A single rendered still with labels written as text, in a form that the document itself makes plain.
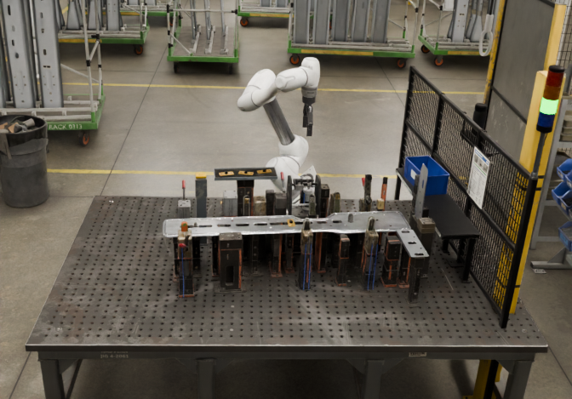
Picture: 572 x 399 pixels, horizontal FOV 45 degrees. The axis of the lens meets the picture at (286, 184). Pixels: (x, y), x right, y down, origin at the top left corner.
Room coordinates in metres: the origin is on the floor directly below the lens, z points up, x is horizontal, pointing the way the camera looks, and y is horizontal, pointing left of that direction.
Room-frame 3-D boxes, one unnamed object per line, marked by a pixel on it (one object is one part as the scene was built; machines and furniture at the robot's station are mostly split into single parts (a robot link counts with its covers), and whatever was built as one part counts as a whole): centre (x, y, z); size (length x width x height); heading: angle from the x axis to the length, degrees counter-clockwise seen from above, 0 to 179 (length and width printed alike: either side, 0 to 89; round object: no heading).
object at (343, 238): (3.28, -0.33, 0.84); 0.11 x 0.08 x 0.29; 9
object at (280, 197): (3.60, 0.02, 0.89); 0.13 x 0.11 x 0.38; 9
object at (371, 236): (3.27, -0.47, 0.87); 0.12 x 0.09 x 0.35; 9
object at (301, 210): (3.63, -0.10, 0.94); 0.18 x 0.13 x 0.49; 99
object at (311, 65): (3.66, -0.10, 1.80); 0.13 x 0.11 x 0.16; 137
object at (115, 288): (3.52, -0.02, 0.68); 2.56 x 1.61 x 0.04; 93
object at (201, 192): (3.66, 0.50, 0.92); 0.08 x 0.08 x 0.44; 9
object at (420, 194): (3.51, -0.76, 1.17); 0.12 x 0.01 x 0.34; 9
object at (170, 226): (3.40, -0.02, 1.00); 1.38 x 0.22 x 0.02; 99
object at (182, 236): (3.13, 0.51, 0.88); 0.15 x 0.11 x 0.36; 9
